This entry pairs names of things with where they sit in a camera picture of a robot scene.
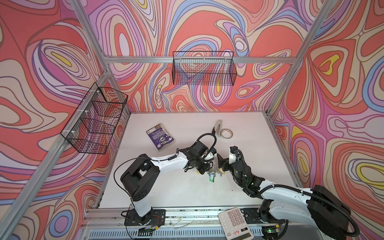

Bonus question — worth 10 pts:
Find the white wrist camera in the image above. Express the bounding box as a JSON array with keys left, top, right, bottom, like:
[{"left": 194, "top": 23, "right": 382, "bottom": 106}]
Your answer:
[
  {"left": 229, "top": 146, "right": 238, "bottom": 165},
  {"left": 204, "top": 148, "right": 217, "bottom": 162}
]

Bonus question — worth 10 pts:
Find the black wire basket on left wall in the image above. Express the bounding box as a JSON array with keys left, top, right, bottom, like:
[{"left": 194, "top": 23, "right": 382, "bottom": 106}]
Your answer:
[{"left": 61, "top": 84, "right": 128, "bottom": 155}]

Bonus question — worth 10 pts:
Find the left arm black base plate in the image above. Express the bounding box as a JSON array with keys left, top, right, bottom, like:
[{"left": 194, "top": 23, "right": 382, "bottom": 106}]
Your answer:
[{"left": 121, "top": 209, "right": 166, "bottom": 227}]

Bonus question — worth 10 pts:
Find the black wire basket on back wall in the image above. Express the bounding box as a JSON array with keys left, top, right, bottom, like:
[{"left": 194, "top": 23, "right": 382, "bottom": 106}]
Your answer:
[{"left": 172, "top": 51, "right": 238, "bottom": 86}]

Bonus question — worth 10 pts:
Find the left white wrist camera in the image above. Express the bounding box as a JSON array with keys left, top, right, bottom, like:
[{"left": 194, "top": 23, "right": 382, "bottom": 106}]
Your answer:
[{"left": 204, "top": 148, "right": 217, "bottom": 162}]

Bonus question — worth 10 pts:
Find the large keyring with coloured keys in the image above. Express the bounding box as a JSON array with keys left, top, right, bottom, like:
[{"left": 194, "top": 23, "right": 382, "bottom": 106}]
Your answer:
[{"left": 208, "top": 167, "right": 225, "bottom": 183}]

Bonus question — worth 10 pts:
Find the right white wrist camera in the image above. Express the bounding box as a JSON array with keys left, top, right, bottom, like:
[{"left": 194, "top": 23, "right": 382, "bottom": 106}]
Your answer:
[{"left": 229, "top": 146, "right": 238, "bottom": 165}]

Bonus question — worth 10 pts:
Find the silver black stapler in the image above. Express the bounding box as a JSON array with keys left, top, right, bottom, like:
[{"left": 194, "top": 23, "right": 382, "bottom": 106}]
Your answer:
[{"left": 212, "top": 120, "right": 223, "bottom": 137}]

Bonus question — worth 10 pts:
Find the black wire basket on wall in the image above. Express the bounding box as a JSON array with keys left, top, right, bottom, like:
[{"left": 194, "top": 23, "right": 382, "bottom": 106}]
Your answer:
[
  {"left": 172, "top": 51, "right": 238, "bottom": 86},
  {"left": 61, "top": 84, "right": 128, "bottom": 155}
]

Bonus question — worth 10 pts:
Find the white pink calculator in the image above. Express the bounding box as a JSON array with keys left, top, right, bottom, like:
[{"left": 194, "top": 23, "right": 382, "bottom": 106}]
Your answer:
[{"left": 218, "top": 208, "right": 254, "bottom": 240}]

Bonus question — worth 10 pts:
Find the clear tape roll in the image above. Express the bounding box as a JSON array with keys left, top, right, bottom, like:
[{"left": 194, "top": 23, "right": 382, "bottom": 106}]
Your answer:
[{"left": 221, "top": 129, "right": 234, "bottom": 140}]

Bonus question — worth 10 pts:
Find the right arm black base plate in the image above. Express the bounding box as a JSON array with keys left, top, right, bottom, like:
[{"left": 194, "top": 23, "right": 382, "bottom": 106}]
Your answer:
[{"left": 240, "top": 208, "right": 286, "bottom": 225}]

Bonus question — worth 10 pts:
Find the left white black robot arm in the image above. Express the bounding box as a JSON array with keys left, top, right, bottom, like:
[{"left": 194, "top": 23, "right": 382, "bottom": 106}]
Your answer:
[{"left": 120, "top": 133, "right": 218, "bottom": 219}]

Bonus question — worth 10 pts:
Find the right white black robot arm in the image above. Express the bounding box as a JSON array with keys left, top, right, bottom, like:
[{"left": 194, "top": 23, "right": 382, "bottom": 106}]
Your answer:
[{"left": 217, "top": 146, "right": 361, "bottom": 240}]

